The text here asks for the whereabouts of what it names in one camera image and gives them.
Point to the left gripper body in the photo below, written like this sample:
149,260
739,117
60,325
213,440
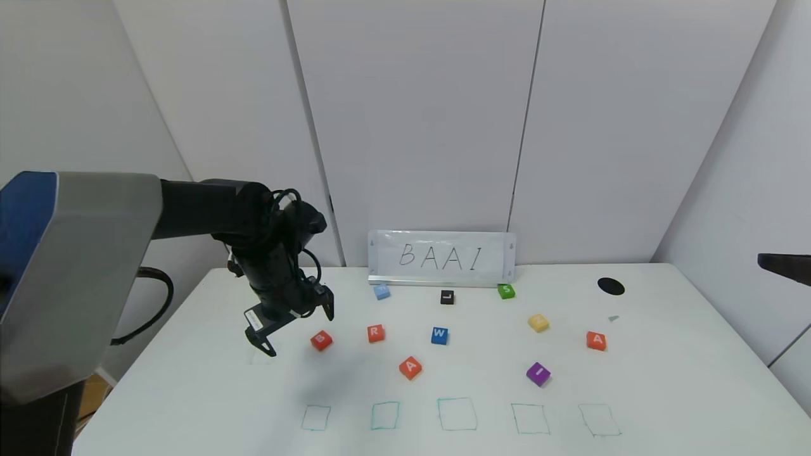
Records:
274,318

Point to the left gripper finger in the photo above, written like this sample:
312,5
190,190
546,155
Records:
261,341
329,305

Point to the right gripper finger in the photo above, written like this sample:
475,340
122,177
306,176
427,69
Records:
792,265

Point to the orange letter B block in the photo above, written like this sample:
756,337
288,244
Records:
321,341

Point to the orange letter A block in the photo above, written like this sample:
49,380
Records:
596,341
410,367

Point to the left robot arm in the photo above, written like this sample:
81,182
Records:
76,266

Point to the white BAAI sign board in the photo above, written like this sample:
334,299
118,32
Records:
437,242

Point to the light blue letter block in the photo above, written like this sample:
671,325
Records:
381,292

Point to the orange letter R block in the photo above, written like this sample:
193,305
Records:
376,333

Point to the blue letter W block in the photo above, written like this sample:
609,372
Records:
440,335

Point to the black letter L block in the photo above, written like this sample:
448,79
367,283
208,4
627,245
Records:
447,297

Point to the green letter S block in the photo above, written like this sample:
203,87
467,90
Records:
506,292

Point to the yellow letter block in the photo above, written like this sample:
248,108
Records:
538,323

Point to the purple letter I block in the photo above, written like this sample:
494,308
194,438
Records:
538,373

